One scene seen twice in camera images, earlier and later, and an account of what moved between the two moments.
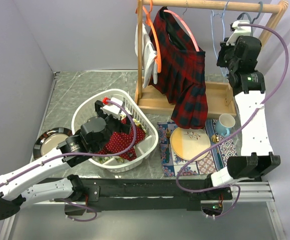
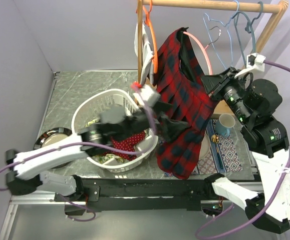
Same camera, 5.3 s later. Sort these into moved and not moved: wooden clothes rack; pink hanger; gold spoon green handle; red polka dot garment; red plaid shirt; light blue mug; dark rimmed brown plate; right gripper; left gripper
Moved: left gripper; pink hanger; red plaid shirt; right gripper
Not moved: light blue mug; red polka dot garment; gold spoon green handle; dark rimmed brown plate; wooden clothes rack
